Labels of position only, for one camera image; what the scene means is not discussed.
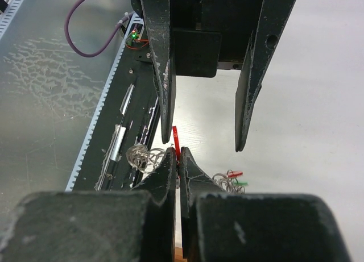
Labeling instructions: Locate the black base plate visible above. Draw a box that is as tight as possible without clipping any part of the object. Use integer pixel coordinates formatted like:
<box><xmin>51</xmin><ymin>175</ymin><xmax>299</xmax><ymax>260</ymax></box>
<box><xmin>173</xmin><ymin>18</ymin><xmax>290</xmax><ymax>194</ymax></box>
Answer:
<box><xmin>65</xmin><ymin>16</ymin><xmax>159</xmax><ymax>191</ymax></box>

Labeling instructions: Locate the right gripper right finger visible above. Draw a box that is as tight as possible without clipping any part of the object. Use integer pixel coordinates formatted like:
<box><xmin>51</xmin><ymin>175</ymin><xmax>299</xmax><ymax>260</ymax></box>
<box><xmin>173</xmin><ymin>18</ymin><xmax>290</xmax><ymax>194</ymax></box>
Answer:
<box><xmin>179</xmin><ymin>147</ymin><xmax>350</xmax><ymax>261</ymax></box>

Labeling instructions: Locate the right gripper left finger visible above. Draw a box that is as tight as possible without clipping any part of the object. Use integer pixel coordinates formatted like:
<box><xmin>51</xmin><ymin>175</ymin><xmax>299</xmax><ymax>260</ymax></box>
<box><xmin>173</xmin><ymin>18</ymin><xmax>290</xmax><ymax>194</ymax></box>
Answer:
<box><xmin>1</xmin><ymin>148</ymin><xmax>177</xmax><ymax>261</ymax></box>

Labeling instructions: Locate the white slotted cable duct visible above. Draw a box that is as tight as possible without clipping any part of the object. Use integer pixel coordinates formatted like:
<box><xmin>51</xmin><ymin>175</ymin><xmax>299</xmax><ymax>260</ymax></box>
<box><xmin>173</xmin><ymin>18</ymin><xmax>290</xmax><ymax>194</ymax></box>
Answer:
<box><xmin>1</xmin><ymin>0</ymin><xmax>131</xmax><ymax>199</ymax></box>

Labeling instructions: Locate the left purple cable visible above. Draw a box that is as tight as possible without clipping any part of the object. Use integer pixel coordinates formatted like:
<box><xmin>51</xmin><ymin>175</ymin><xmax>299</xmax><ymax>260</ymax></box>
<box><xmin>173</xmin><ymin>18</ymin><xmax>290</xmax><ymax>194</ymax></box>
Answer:
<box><xmin>65</xmin><ymin>0</ymin><xmax>134</xmax><ymax>58</ymax></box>

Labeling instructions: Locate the wooden compartment tray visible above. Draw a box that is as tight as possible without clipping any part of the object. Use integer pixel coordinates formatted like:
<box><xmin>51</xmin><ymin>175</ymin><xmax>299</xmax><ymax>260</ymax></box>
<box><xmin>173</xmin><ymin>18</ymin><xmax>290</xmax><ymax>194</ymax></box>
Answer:
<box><xmin>175</xmin><ymin>247</ymin><xmax>186</xmax><ymax>262</ymax></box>

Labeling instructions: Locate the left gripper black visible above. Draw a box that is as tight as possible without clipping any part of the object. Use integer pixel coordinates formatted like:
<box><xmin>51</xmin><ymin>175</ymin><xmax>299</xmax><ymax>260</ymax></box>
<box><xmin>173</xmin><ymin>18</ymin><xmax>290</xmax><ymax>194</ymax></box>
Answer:
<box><xmin>140</xmin><ymin>0</ymin><xmax>296</xmax><ymax>152</ymax></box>

